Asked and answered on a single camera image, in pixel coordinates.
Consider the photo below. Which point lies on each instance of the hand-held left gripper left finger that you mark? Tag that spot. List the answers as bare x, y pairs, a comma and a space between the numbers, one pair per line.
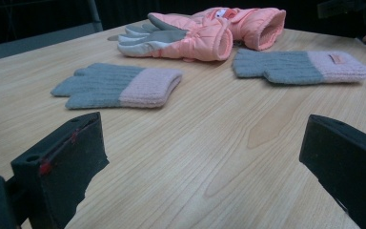
66, 165

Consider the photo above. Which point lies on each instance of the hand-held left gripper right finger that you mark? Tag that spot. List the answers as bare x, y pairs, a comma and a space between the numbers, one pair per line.
349, 165

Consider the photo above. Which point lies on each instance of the grey and pink knit glove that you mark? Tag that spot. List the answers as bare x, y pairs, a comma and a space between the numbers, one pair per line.
114, 84
292, 66

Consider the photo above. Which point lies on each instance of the pink padded glove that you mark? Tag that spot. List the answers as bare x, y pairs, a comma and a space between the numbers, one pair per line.
260, 28
200, 41

